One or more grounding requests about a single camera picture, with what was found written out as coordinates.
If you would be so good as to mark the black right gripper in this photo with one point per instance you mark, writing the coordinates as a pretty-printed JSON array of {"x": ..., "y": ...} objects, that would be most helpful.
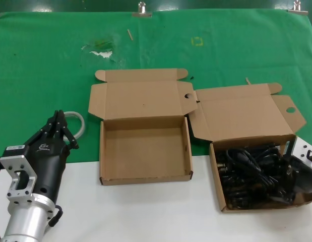
[{"x": 305, "y": 179}]

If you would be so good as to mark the short wooden stick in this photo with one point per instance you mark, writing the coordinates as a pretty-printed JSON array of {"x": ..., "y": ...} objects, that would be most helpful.
[{"x": 247, "y": 80}]

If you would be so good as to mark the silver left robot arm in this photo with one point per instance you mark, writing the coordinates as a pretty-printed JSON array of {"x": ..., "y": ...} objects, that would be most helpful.
[{"x": 27, "y": 221}]

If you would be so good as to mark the cardboard box with oval hole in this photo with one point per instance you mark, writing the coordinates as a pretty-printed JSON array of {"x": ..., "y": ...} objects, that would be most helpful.
[{"x": 234, "y": 111}]

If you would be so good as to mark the silver binder clip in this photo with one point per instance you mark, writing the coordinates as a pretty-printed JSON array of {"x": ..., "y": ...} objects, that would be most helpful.
[
  {"x": 141, "y": 13},
  {"x": 298, "y": 11}
]

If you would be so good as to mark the green table cloth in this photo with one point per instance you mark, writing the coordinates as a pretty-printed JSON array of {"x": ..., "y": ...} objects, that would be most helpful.
[{"x": 45, "y": 75}]

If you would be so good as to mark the cardboard box with round hole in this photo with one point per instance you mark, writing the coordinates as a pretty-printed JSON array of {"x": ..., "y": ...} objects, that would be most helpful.
[{"x": 145, "y": 156}]

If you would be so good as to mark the long wooden stick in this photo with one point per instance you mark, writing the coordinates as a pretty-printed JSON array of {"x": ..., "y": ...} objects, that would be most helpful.
[{"x": 130, "y": 34}]

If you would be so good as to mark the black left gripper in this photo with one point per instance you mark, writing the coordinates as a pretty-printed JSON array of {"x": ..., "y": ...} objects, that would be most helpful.
[{"x": 48, "y": 166}]

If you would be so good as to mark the silver left wrist bracket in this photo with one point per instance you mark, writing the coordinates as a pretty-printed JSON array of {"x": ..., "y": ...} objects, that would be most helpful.
[{"x": 9, "y": 164}]

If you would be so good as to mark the clear tape roll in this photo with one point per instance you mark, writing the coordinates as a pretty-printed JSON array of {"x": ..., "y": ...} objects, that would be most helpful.
[{"x": 80, "y": 118}]

